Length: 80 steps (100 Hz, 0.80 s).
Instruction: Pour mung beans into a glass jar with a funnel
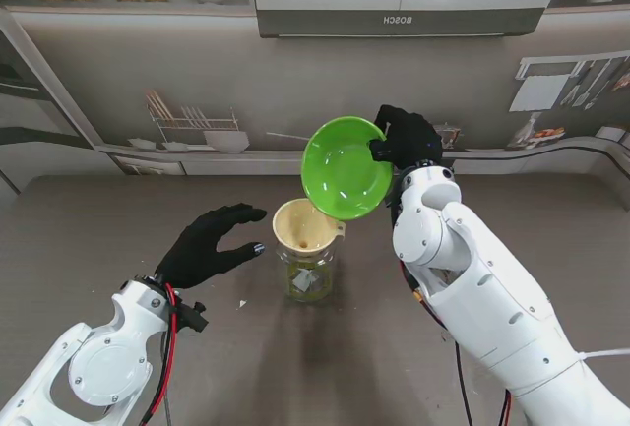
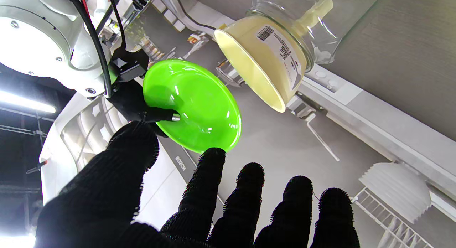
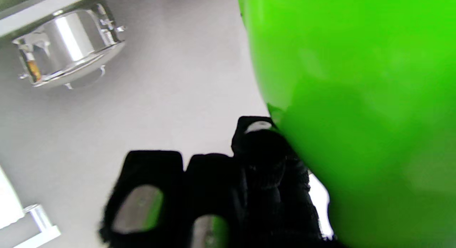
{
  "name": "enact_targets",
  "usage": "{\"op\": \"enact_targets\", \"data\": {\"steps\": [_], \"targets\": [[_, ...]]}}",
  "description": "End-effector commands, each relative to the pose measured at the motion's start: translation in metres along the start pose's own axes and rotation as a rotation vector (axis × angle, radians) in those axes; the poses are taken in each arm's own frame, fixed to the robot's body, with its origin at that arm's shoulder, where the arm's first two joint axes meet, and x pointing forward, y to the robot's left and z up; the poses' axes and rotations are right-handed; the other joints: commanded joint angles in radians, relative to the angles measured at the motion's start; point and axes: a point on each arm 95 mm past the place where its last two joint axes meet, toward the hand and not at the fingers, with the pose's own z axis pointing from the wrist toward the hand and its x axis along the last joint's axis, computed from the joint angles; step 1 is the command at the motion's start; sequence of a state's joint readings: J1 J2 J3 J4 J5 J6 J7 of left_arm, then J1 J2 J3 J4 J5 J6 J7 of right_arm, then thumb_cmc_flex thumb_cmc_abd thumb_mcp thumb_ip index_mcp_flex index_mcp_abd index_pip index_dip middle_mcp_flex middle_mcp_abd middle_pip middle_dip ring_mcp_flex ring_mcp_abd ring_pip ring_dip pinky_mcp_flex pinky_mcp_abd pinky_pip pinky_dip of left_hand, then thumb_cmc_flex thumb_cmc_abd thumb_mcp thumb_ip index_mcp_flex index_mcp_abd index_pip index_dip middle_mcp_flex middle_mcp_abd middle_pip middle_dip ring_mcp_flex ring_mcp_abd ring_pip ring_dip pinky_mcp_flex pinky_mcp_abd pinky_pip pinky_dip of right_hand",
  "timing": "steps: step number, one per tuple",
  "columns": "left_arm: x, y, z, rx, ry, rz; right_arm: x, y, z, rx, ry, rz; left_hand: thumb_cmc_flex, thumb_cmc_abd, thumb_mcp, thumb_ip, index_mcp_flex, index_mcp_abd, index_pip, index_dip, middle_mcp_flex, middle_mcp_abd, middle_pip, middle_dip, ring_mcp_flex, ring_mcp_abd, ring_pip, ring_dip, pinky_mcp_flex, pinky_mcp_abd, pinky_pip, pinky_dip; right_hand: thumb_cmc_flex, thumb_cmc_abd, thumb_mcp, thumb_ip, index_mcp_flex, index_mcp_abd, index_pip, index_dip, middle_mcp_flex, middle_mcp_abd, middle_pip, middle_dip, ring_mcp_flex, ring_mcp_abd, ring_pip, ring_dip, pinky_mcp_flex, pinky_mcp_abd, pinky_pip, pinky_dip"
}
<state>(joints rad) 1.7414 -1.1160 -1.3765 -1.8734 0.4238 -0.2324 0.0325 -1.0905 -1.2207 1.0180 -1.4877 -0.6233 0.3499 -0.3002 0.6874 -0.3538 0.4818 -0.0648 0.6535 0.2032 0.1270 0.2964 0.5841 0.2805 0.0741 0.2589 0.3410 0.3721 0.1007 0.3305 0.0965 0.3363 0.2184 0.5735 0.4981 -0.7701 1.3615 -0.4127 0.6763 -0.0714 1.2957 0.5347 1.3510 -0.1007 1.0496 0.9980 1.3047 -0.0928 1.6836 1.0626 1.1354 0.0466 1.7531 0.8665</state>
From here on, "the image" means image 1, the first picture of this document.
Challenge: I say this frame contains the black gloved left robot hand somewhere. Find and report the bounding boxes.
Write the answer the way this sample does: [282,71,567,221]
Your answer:
[155,203,269,289]

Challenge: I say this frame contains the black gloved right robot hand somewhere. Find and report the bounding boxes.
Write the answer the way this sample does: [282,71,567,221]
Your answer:
[368,104,444,171]

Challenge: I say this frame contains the green plastic bowl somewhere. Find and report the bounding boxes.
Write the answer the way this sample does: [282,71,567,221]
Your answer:
[301,114,395,220]

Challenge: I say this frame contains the beige plastic funnel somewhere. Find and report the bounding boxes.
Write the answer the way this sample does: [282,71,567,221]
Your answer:
[272,198,347,256]

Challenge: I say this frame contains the green mung beans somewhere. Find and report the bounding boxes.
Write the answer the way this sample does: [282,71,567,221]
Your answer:
[287,261,330,299]

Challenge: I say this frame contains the clear glass jar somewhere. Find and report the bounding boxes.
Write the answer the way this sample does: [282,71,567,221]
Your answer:
[276,243,337,303]

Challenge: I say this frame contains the printed kitchen scene backdrop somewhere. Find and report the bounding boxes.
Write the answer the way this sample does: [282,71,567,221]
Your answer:
[0,0,630,211]

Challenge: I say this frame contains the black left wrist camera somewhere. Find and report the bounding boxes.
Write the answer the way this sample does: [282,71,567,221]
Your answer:
[179,300,209,334]

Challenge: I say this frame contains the red and black left arm cables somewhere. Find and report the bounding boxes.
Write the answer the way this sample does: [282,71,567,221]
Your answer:
[142,282,181,426]

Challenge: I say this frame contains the black and red right arm cables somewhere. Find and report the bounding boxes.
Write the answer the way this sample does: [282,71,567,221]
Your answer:
[401,263,516,426]

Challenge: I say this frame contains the white cable zip tie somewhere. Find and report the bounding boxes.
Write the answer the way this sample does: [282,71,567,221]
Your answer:
[578,346,630,363]

